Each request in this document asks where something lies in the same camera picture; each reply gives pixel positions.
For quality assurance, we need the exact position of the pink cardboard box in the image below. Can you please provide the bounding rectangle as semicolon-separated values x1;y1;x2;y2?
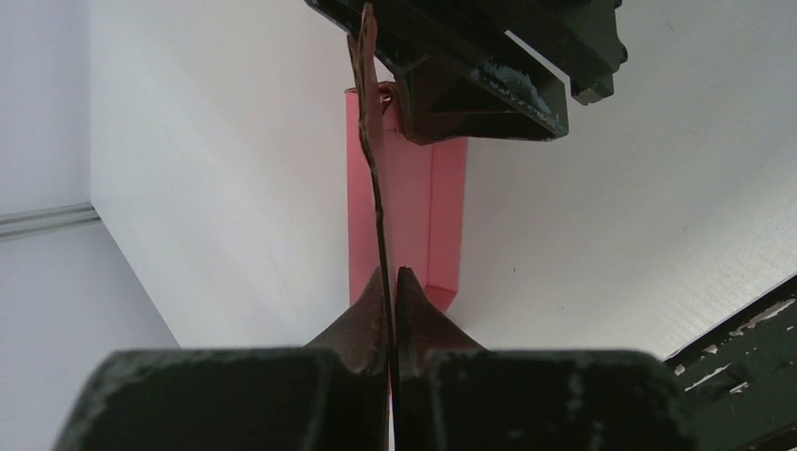
345;1;468;397

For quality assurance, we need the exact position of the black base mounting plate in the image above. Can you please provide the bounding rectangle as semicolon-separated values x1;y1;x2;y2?
664;277;796;450

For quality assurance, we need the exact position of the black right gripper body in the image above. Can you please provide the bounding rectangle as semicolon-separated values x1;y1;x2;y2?
305;0;629;146

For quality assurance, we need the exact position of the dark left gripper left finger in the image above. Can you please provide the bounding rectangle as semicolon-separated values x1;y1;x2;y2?
307;268;388;450

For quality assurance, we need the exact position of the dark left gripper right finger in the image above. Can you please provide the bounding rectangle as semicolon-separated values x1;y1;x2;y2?
394;267;484;450

